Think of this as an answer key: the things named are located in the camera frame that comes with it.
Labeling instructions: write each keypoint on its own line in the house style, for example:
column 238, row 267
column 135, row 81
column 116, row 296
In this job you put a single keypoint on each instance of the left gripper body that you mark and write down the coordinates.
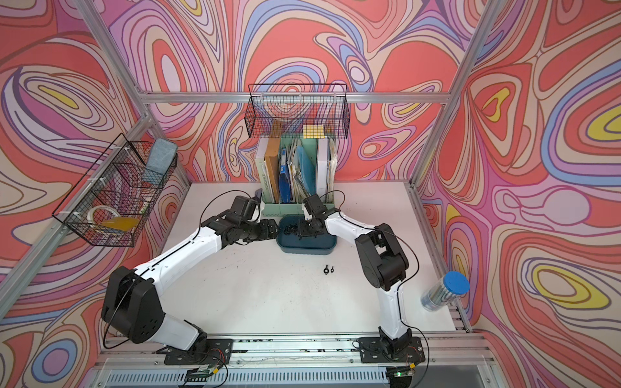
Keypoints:
column 251, row 230

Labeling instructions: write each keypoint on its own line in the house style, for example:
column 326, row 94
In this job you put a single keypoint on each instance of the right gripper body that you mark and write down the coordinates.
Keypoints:
column 306, row 228

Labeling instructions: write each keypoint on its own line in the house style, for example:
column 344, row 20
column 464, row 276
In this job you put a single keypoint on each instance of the teal plastic storage tray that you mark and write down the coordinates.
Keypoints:
column 293, row 244

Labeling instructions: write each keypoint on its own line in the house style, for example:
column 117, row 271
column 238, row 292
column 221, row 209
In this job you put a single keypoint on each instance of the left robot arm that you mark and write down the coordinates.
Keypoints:
column 132, row 303

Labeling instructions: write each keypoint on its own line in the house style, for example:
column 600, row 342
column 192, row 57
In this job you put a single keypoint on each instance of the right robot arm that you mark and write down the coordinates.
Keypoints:
column 384, row 265

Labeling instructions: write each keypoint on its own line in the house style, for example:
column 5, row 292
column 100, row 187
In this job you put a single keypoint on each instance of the pile of black wing nuts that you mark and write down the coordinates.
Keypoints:
column 292, row 229

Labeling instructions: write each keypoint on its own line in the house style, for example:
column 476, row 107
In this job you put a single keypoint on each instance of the blue folder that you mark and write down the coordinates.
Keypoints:
column 285, row 185

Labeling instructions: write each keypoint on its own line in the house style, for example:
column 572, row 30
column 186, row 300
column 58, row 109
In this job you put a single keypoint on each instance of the mint green file organizer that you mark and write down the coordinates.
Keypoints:
column 300, row 155

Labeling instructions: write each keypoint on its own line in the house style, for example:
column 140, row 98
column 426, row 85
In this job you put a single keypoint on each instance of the white binder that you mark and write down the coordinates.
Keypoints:
column 322, row 159

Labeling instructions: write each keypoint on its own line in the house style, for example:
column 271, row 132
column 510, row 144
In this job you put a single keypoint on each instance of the brown folder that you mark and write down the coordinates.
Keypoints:
column 272, row 161

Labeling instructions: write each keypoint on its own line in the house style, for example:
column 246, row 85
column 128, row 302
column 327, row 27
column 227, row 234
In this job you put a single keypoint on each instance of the yellow sticky note pad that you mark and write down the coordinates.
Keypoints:
column 313, row 131

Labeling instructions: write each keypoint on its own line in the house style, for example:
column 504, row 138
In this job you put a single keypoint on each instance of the grey blue sponge block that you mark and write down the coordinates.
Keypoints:
column 161, row 156

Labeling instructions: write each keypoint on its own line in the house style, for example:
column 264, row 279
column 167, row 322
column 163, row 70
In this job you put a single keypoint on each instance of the yellow pad in basket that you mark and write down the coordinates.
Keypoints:
column 122, row 224

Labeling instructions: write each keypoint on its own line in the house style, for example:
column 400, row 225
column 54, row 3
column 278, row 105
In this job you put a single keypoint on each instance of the blue lid clear jar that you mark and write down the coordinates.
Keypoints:
column 452, row 285

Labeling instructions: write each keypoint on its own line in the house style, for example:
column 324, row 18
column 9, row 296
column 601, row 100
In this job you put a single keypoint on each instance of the white tape roll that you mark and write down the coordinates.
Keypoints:
column 101, row 213

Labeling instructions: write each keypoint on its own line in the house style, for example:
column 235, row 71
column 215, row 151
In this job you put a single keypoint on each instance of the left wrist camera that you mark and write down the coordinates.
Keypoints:
column 244, row 209

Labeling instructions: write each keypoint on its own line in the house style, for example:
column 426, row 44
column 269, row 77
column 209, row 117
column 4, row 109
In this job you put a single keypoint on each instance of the black wire basket back wall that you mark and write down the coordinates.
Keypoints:
column 281, row 109

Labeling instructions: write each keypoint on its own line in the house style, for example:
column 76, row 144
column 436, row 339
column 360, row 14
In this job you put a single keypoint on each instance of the black wire basket wall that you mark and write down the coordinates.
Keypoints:
column 118, row 178
column 281, row 109

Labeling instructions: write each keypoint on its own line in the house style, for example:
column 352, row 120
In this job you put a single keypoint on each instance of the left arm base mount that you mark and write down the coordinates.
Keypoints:
column 205, row 352

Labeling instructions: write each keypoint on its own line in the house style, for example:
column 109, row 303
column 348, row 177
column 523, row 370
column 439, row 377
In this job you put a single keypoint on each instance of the black wire basket left wall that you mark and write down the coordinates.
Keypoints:
column 118, row 178

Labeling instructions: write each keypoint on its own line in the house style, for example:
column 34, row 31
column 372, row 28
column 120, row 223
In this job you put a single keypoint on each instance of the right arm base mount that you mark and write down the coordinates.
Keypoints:
column 374, row 350

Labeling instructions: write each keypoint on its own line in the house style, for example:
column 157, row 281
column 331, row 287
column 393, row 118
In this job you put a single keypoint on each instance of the aluminium front rail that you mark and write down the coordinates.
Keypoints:
column 444, row 359

